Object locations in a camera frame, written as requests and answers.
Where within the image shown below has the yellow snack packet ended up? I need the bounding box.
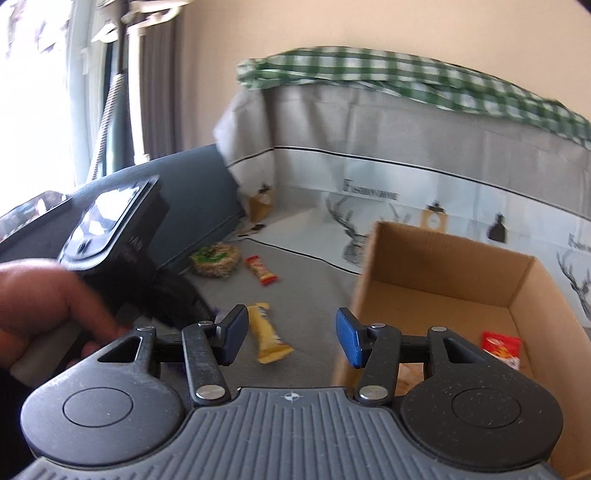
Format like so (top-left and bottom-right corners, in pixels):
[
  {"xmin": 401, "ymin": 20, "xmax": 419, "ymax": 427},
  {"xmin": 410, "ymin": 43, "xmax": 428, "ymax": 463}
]
[{"xmin": 247, "ymin": 302, "xmax": 295, "ymax": 365}]

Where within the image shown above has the grey corrugated hose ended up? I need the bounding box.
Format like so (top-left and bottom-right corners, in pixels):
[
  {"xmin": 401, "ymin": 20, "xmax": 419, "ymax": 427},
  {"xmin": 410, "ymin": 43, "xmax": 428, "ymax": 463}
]
[{"xmin": 90, "ymin": 69, "xmax": 127, "ymax": 183}]

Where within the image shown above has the cardboard box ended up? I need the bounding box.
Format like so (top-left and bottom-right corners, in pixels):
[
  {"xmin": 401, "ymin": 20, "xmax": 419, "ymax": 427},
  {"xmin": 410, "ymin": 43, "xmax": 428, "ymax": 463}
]
[{"xmin": 332, "ymin": 220, "xmax": 591, "ymax": 480}]

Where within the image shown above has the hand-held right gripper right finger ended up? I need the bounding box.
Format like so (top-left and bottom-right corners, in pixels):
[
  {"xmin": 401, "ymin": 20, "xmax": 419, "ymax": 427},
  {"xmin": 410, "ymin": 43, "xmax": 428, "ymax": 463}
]
[{"xmin": 335, "ymin": 307, "xmax": 485, "ymax": 407}]

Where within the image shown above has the grey deer print sofa cover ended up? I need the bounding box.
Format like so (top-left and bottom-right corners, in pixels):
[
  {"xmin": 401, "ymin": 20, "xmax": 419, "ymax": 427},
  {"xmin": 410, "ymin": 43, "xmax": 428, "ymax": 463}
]
[{"xmin": 185, "ymin": 83, "xmax": 591, "ymax": 402}]

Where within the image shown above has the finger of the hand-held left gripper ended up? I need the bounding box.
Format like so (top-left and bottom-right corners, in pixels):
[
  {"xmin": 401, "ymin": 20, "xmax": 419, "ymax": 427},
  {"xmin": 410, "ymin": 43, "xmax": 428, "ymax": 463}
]
[{"xmin": 152, "ymin": 272, "xmax": 220, "ymax": 329}]

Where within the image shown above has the blue grey sofa cushion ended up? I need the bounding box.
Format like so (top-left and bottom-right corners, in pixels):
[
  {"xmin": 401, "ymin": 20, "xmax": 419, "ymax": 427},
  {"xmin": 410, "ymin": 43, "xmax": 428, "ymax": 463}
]
[{"xmin": 0, "ymin": 144, "xmax": 245, "ymax": 296}]

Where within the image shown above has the grey curtain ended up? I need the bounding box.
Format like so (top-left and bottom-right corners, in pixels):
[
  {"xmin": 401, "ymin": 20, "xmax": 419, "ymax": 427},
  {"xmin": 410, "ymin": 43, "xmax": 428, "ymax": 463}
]
[{"xmin": 139, "ymin": 14, "xmax": 185, "ymax": 160}]

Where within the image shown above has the green label bag of nuts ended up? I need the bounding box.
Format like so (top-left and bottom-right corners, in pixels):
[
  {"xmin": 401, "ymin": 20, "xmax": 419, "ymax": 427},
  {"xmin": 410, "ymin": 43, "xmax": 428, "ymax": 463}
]
[{"xmin": 191, "ymin": 244, "xmax": 241, "ymax": 279}]

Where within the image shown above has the green checked cloth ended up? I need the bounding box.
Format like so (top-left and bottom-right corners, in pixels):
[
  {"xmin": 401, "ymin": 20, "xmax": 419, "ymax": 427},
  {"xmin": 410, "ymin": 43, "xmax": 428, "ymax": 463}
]
[{"xmin": 236, "ymin": 46, "xmax": 591, "ymax": 151}]

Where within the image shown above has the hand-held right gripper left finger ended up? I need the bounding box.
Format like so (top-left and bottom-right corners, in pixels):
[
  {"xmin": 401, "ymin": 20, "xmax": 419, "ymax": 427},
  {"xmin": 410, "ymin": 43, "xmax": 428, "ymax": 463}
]
[{"xmin": 97, "ymin": 304, "xmax": 250, "ymax": 407}]

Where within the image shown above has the red snack packet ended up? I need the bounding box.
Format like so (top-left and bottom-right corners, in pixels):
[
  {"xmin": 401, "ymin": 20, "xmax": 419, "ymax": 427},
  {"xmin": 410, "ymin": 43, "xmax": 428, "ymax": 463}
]
[{"xmin": 480, "ymin": 330, "xmax": 522, "ymax": 370}]

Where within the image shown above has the small red gold snack bar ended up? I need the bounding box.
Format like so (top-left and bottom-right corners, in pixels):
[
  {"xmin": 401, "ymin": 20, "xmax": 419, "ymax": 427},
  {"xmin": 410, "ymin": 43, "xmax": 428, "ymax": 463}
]
[{"xmin": 244, "ymin": 255, "xmax": 280, "ymax": 287}]

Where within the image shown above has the person's left hand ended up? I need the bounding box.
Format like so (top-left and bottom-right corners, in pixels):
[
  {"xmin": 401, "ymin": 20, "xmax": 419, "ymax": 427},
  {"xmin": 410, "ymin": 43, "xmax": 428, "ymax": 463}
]
[{"xmin": 0, "ymin": 257, "xmax": 132, "ymax": 370}]

